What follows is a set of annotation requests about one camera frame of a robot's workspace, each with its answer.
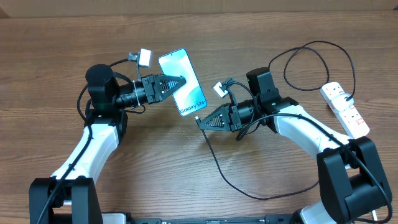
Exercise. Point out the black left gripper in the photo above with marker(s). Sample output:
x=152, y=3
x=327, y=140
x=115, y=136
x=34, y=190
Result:
x=156, y=81

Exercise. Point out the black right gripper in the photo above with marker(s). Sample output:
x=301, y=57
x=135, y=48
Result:
x=228, y=112

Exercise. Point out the blue Samsung Galaxy smartphone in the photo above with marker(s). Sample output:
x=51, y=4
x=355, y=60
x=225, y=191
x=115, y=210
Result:
x=190, y=97

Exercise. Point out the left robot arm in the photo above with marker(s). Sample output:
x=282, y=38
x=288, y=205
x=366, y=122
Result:
x=69, y=194

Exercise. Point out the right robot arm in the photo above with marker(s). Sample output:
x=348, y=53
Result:
x=351, y=177

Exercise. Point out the white charger plug adapter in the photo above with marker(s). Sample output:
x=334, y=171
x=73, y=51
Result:
x=341, y=102

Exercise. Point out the white power strip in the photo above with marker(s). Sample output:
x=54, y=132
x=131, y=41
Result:
x=350, y=119

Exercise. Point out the cardboard board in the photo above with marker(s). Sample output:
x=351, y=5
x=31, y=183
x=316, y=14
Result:
x=73, y=8

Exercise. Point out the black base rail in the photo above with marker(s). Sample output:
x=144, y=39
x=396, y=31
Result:
x=211, y=220

